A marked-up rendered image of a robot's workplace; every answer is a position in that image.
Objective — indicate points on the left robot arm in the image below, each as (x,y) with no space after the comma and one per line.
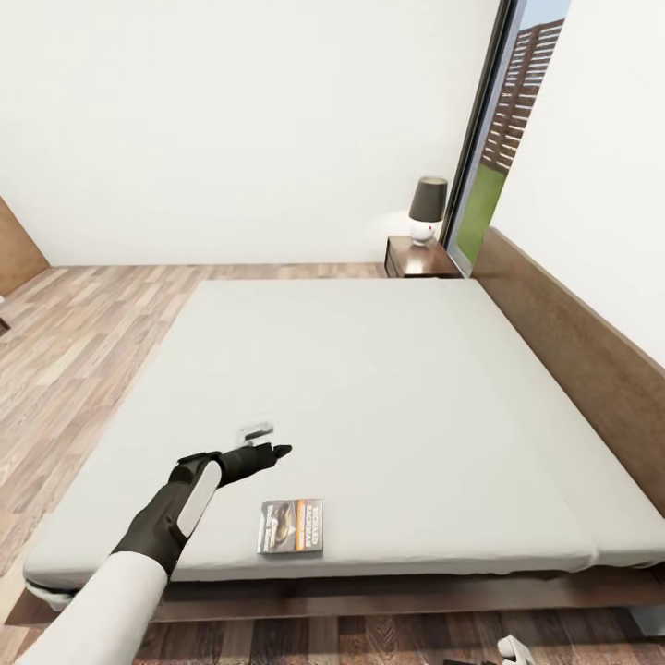
(105,623)

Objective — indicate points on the sliding door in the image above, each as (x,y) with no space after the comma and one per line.
(20,259)

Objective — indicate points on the fixed window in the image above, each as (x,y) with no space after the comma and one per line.
(522,42)

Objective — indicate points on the table lamp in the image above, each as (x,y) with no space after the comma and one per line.
(428,208)

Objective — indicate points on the nightstand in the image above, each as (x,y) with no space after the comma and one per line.
(405,259)

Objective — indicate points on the bed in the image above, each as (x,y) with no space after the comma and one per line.
(480,444)

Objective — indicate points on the hardback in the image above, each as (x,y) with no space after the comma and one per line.
(291,526)

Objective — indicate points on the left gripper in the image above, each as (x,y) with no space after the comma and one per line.
(253,459)

